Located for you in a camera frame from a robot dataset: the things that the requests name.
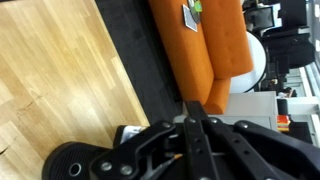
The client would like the green disc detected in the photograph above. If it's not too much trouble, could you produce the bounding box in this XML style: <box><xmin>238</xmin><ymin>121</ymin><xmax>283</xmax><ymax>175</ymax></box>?
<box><xmin>187</xmin><ymin>0</ymin><xmax>204</xmax><ymax>25</ymax></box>

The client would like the red yellow box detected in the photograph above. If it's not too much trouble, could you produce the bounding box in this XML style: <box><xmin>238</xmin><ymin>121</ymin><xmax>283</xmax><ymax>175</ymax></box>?
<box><xmin>276</xmin><ymin>114</ymin><xmax>291</xmax><ymax>133</ymax></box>

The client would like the orange sofa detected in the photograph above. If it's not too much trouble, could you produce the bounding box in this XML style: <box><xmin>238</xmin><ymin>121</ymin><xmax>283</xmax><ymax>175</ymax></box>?
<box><xmin>147</xmin><ymin>0</ymin><xmax>255</xmax><ymax>116</ymax></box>

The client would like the black office chair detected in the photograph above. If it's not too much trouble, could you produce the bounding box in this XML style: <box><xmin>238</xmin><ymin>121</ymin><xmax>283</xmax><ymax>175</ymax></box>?
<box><xmin>265</xmin><ymin>32</ymin><xmax>316</xmax><ymax>77</ymax></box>

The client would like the grey white paper sheet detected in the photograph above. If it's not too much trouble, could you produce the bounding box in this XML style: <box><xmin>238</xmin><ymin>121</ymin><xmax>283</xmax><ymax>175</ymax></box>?
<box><xmin>181</xmin><ymin>3</ymin><xmax>200</xmax><ymax>33</ymax></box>

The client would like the white round table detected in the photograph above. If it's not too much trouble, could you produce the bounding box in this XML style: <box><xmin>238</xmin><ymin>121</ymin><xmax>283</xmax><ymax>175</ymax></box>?
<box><xmin>229</xmin><ymin>31</ymin><xmax>268</xmax><ymax>94</ymax></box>

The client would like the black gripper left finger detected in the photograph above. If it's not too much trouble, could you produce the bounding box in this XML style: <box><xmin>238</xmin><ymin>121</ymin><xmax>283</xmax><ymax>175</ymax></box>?
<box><xmin>88</xmin><ymin>100</ymin><xmax>201</xmax><ymax>180</ymax></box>

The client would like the clear water reservoir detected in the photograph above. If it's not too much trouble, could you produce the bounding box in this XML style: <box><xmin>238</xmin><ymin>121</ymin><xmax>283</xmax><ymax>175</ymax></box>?
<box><xmin>113</xmin><ymin>124</ymin><xmax>150</xmax><ymax>148</ymax></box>

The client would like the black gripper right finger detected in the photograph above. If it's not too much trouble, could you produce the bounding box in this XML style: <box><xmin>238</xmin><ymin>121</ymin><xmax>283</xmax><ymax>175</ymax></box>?
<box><xmin>196</xmin><ymin>100</ymin><xmax>320</xmax><ymax>180</ymax></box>

